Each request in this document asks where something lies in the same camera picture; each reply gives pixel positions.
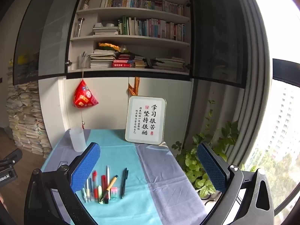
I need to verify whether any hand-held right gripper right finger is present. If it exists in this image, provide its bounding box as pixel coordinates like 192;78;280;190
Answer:
196;142;275;225

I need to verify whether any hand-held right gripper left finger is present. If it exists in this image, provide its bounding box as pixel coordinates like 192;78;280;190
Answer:
24;142;101;225

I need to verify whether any slim red pen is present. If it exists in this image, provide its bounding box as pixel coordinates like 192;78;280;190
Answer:
92;171;99;202

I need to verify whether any thick red pen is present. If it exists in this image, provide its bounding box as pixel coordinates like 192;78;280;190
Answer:
101;175;109;204

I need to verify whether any translucent plastic pen cup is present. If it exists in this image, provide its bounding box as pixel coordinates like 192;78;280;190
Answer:
70;128;86;152

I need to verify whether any black pen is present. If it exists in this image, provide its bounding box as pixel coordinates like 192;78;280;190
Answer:
120;167;128;199

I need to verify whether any green potted plant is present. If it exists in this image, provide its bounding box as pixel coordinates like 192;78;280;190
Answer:
172;100;239;198

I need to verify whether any pile of books and papers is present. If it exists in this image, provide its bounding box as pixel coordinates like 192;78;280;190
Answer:
6;63;52;158

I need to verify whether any red pyramid hanging ornament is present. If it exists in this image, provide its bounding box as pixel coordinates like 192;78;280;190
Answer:
73;71;99;130

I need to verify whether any framed calligraphy sign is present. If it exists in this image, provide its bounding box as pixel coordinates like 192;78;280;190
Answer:
124;96;167;145

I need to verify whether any medal with striped ribbon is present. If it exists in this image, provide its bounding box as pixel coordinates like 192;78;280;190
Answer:
128;76;140;97

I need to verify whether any clear plastic holder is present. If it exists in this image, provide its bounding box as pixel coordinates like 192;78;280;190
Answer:
78;52;91;70

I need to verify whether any stack of magazines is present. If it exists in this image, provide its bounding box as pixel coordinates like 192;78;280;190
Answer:
90;50;116;69

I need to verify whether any stack of red books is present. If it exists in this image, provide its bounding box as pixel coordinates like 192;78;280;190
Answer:
112;54;134;68

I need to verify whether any wide stack of booklets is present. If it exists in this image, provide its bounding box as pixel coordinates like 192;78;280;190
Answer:
150;57;186;70

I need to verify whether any small stack of brown books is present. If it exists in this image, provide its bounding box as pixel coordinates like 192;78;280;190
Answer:
134;56;147;69

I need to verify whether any orange flower garland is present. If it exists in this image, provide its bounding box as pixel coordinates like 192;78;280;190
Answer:
98;43;127;52

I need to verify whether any glass cabinet door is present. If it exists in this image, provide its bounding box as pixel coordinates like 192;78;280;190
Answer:
13;0;86;86
189;0;246;89

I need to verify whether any white bookshelf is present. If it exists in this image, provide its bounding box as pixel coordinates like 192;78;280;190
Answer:
67;0;194;75

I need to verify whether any stack of white books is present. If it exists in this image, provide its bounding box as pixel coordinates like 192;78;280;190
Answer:
93;23;119;35

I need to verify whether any row of green and white books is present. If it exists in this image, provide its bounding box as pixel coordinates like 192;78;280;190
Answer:
118;16;186;41

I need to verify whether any long row of colourful books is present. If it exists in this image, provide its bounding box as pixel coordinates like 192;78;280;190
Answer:
100;0;184;16

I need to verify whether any dark window frame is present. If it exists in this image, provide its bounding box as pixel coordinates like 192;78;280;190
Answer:
272;58;300;87

